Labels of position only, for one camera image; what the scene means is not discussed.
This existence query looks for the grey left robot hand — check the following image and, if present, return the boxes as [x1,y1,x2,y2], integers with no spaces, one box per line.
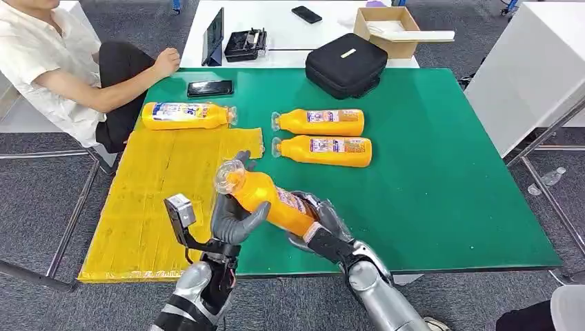
[210,150,272,248]

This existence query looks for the person's right hand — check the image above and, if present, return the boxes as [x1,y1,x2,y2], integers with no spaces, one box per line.
[152,47,182,80]

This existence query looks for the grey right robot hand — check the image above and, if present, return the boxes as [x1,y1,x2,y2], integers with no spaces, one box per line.
[286,190,355,252]

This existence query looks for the orange drink bottle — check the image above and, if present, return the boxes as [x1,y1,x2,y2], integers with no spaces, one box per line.
[270,108,366,137]
[213,159,321,237]
[141,101,239,132]
[271,134,373,168]

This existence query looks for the black smartphone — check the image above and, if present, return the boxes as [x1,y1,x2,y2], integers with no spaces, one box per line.
[290,5,324,25]
[186,79,235,99]

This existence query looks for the dark tablet with stand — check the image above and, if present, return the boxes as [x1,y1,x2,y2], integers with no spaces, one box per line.
[201,6,226,68]

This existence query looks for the black plastic tray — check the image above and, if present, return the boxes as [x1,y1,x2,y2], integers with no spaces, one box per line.
[223,28,269,64]

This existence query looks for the yellow sheet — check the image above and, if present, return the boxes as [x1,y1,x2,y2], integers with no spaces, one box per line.
[77,127,266,285]

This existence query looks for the green table mat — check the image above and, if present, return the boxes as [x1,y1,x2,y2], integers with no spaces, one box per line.
[136,67,562,278]

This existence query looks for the person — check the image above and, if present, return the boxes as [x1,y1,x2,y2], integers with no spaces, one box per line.
[0,0,182,154]
[495,284,585,331]

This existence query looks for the white shoe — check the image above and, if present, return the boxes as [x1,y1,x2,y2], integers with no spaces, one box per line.
[422,316,453,331]

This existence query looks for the black zip case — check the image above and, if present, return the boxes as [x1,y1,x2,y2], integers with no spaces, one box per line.
[304,32,390,101]

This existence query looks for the brown cardboard box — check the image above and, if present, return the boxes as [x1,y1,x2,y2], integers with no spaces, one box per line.
[353,6,422,61]

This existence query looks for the white flat board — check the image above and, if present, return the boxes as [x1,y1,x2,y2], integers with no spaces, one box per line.
[377,29,457,45]

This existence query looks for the clear plastic bottle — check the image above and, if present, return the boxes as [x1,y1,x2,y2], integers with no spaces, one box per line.
[526,166,568,198]

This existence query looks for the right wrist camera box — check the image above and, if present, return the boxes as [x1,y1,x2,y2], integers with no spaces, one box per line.
[301,222,357,268]

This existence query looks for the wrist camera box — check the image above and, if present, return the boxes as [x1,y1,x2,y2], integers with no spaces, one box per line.
[301,222,357,268]
[163,193,216,256]

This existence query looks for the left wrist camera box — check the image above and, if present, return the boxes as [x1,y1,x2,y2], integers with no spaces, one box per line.
[163,193,216,256]

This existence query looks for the steel frame table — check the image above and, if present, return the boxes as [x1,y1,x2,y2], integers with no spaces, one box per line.
[0,147,116,294]

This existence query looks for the steel leg frame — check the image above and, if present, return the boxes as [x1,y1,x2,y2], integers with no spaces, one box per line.
[504,97,585,284]

